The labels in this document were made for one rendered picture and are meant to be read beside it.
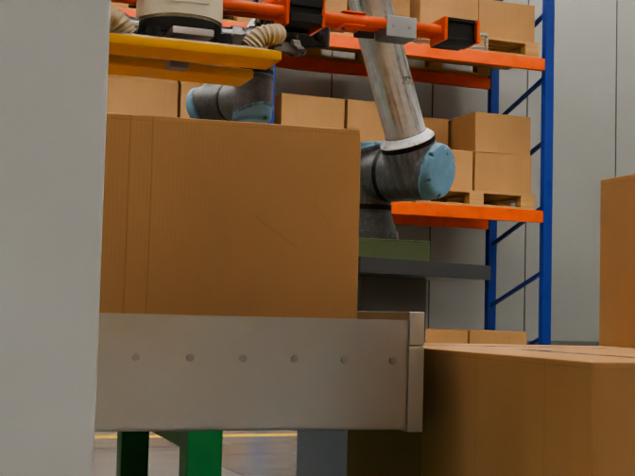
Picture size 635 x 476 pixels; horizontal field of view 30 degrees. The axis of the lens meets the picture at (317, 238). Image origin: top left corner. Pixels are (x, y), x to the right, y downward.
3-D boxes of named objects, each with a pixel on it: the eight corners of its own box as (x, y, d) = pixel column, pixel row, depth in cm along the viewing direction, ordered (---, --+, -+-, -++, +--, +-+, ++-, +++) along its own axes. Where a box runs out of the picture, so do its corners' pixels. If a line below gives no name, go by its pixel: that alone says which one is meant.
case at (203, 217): (23, 337, 204) (32, 107, 206) (18, 332, 242) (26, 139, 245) (356, 344, 219) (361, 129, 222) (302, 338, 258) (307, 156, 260)
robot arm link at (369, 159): (360, 208, 343) (360, 147, 344) (407, 206, 332) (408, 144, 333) (326, 205, 332) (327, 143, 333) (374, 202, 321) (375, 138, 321)
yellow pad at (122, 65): (87, 62, 232) (88, 37, 233) (79, 72, 242) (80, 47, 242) (253, 78, 244) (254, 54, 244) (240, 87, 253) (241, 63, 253)
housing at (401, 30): (386, 35, 246) (386, 13, 246) (373, 42, 252) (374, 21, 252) (417, 38, 248) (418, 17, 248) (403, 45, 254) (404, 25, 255)
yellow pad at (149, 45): (103, 42, 214) (104, 14, 215) (94, 53, 224) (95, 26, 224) (282, 60, 226) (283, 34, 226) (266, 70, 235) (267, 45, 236)
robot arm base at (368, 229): (317, 241, 335) (317, 205, 335) (371, 243, 345) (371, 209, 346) (356, 238, 319) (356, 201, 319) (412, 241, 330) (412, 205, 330)
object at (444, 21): (444, 39, 249) (444, 15, 249) (429, 46, 256) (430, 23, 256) (480, 42, 252) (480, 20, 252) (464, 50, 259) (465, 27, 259)
